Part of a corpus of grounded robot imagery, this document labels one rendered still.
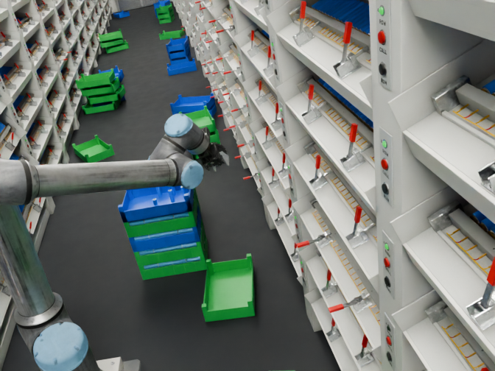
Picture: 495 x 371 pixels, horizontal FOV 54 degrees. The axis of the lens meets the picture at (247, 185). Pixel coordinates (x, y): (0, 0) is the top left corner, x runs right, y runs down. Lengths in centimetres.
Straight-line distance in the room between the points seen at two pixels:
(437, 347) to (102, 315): 160
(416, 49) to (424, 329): 48
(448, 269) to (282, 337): 123
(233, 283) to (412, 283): 137
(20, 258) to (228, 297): 89
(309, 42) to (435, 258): 59
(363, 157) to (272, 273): 124
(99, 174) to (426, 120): 96
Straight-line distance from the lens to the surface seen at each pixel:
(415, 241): 79
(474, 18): 54
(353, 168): 98
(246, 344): 190
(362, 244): 109
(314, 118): 121
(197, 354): 192
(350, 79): 89
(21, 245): 156
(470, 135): 64
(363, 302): 120
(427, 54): 68
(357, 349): 139
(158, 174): 150
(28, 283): 162
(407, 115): 69
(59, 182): 137
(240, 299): 207
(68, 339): 161
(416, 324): 92
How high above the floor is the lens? 139
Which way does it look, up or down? 29 degrees down
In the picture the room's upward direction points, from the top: 10 degrees counter-clockwise
